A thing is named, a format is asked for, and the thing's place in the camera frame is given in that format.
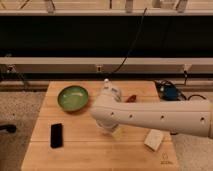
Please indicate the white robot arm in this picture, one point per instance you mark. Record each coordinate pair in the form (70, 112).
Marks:
(186, 117)

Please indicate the green ceramic bowl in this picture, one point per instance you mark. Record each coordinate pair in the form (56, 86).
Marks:
(73, 98)

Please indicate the white tube bottle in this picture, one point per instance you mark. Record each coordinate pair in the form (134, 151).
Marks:
(107, 84)

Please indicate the red brown sausage toy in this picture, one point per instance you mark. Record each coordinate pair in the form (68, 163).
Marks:
(131, 99)

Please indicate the blue electronics box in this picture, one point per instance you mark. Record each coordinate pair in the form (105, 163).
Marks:
(170, 93)

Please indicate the wooden table board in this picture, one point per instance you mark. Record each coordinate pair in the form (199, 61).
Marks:
(86, 148)

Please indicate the black rectangular block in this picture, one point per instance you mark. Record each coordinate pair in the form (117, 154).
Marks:
(56, 139)

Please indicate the white sponge block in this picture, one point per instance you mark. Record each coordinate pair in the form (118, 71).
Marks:
(154, 139)

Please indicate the black caster on floor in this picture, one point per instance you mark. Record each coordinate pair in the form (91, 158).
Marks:
(9, 128)

